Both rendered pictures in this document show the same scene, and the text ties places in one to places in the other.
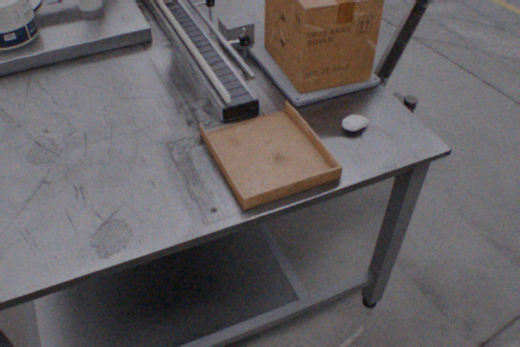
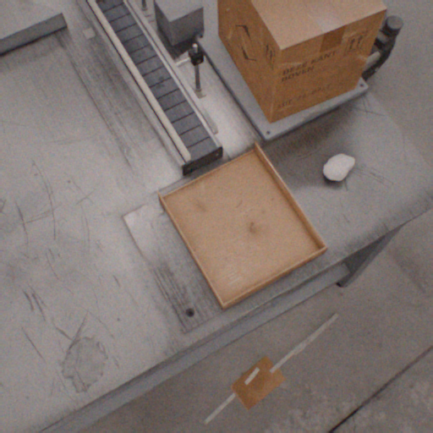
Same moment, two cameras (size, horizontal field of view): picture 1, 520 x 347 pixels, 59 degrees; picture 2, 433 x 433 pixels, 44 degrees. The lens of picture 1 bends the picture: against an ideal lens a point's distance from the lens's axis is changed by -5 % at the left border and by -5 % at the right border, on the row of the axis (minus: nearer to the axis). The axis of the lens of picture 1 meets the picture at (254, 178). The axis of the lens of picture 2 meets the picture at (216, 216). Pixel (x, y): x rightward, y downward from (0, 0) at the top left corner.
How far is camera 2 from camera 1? 58 cm
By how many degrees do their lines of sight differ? 23
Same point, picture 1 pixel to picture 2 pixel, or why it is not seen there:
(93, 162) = (39, 254)
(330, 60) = (308, 86)
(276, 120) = (244, 167)
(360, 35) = (348, 54)
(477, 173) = not seen: outside the picture
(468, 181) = not seen: outside the picture
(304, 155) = (282, 222)
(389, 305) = (363, 282)
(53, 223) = (13, 350)
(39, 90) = not seen: outside the picture
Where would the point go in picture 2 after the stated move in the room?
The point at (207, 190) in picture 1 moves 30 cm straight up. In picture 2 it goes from (179, 285) to (166, 238)
